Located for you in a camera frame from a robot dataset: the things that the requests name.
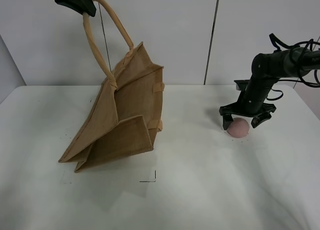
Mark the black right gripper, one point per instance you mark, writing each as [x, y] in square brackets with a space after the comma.
[250, 103]

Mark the pink peach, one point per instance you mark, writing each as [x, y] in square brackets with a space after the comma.
[239, 128]

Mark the brown linen tote bag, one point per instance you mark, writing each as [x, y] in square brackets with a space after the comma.
[126, 115]

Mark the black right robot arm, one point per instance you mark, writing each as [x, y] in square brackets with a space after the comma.
[266, 70]

